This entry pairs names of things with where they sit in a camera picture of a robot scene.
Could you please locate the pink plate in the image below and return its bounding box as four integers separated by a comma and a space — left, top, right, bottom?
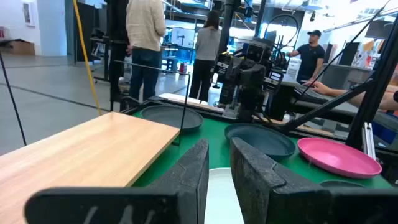
297, 137, 383, 180

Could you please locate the wooden shelf board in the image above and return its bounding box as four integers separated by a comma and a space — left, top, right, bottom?
0, 111, 181, 224

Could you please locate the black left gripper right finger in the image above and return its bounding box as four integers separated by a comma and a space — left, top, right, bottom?
229, 136, 398, 224

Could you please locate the cardboard box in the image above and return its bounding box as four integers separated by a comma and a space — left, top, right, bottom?
0, 38, 36, 57

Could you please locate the white plate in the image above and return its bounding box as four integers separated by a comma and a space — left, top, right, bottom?
203, 167, 246, 224

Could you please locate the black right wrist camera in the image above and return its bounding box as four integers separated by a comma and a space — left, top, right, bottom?
245, 43, 266, 63

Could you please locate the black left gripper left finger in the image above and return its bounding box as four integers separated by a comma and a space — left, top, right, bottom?
24, 139, 210, 224

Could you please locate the aluminium profile bar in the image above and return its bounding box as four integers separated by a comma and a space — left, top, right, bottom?
361, 121, 377, 161

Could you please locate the dark teal plate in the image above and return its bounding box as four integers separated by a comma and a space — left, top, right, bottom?
224, 123, 297, 161

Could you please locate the person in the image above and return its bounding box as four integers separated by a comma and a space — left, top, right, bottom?
125, 0, 167, 103
104, 0, 130, 112
188, 10, 223, 103
287, 29, 326, 85

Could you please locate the person's forearm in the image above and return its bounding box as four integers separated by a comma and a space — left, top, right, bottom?
328, 83, 398, 111

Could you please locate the black frame strut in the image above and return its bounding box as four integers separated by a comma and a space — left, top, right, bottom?
270, 15, 398, 151

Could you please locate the dark grey plate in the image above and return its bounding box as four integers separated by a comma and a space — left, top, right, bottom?
139, 105, 205, 132
319, 179, 365, 189

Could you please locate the thin black cable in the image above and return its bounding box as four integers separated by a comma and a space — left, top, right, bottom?
0, 51, 28, 147

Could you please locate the person's hand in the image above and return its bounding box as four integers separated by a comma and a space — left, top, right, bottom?
302, 80, 333, 96

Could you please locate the yellow hanging cable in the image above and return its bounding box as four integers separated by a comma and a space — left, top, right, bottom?
72, 0, 103, 116

